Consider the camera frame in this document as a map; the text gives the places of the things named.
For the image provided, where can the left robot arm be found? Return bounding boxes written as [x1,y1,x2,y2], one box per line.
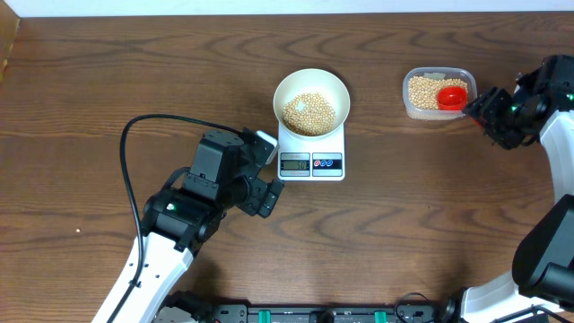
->
[94,129,283,322]

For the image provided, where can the red plastic measuring scoop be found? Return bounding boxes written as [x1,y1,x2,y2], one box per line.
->
[437,86,468,110]

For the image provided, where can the wooden side panel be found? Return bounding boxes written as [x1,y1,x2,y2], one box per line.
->
[0,0,21,80]

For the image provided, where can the soybeans in bowl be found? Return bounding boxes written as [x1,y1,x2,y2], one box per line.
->
[283,92,335,136]

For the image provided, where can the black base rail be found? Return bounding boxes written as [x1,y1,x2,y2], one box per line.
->
[152,291,551,323]

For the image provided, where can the clear plastic container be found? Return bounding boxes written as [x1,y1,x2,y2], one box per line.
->
[403,66,477,121]

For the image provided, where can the soybeans in container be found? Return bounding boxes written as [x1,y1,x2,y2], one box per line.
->
[407,76,468,109]

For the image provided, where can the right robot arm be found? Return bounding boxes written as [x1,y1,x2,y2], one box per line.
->
[440,55,573,322]

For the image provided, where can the cream ceramic bowl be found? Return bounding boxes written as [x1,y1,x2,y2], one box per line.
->
[273,68,351,138]

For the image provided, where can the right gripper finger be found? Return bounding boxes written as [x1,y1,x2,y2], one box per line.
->
[463,87,505,115]
[466,110,484,128]

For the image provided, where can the white digital kitchen scale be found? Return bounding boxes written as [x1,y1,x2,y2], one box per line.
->
[277,125,345,181]

